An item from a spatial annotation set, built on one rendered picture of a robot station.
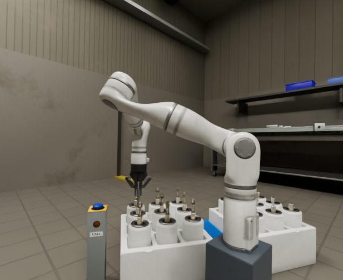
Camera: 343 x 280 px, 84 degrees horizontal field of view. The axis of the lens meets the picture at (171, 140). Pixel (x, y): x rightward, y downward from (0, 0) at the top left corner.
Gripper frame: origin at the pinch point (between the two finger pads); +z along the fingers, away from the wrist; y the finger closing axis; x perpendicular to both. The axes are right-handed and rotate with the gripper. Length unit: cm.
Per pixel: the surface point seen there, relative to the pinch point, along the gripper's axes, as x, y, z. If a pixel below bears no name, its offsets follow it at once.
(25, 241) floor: 23, -68, 35
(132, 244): -15.5, -0.1, 16.5
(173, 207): 12.7, 17.6, 11.5
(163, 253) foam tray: -17.2, 12.3, 18.9
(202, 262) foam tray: -13.6, 28.5, 25.0
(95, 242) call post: -14.4, -14.7, 16.2
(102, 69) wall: 201, -84, -133
